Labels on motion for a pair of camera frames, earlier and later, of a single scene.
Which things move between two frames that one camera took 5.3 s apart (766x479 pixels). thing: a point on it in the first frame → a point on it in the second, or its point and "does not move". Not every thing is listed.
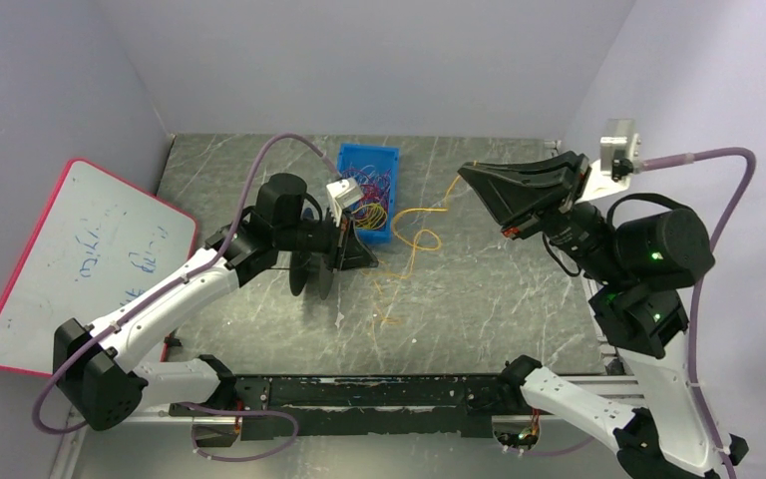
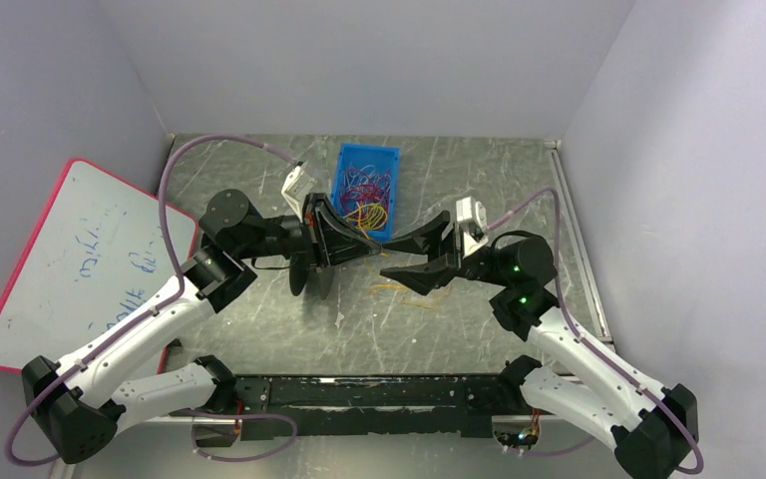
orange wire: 410,210 → 409,303
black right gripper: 550,210 → 454,244
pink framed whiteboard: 99,243 does not move
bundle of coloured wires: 370,211 does not move
